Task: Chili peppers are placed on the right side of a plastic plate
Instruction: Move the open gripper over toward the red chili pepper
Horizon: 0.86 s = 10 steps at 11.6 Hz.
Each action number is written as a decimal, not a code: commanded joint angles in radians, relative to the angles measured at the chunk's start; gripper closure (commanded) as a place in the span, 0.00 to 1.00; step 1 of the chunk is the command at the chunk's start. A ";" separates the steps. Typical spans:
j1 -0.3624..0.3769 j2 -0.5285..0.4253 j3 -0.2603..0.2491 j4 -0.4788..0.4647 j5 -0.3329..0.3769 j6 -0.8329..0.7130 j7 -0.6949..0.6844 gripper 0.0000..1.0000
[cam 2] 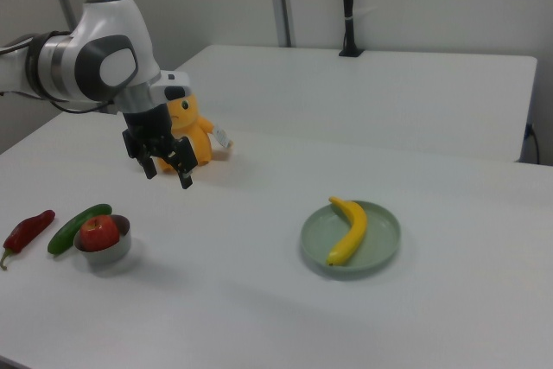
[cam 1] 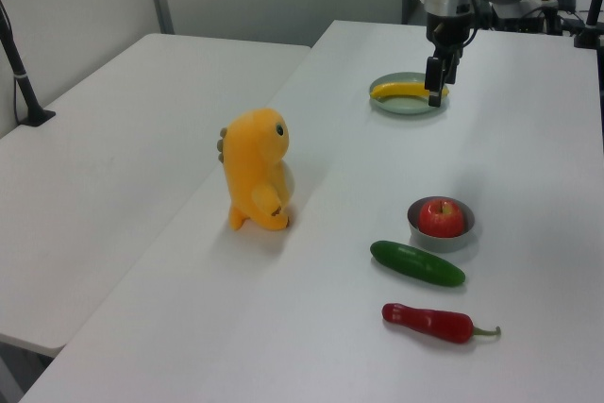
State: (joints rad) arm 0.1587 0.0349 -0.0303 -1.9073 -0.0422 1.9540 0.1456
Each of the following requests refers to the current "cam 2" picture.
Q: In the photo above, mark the orange plush toy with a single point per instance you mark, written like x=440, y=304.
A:
x=196, y=135

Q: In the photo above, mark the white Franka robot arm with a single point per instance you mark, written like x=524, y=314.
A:
x=112, y=32

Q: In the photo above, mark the red chili pepper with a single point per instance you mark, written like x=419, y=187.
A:
x=26, y=230

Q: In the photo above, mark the white paper hang tag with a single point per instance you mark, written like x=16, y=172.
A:
x=222, y=136

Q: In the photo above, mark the red apple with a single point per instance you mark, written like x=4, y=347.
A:
x=99, y=233

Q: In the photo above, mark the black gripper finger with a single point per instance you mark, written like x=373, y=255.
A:
x=186, y=159
x=148, y=163

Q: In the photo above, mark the green cucumber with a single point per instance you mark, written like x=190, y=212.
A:
x=69, y=230

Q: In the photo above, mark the pale green plastic plate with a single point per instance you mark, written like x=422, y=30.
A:
x=315, y=239

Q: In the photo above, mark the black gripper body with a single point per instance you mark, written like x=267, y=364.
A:
x=149, y=129

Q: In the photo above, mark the small round metal bowl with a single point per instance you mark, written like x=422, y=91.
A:
x=113, y=254

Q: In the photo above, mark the yellow banana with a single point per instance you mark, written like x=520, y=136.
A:
x=352, y=230

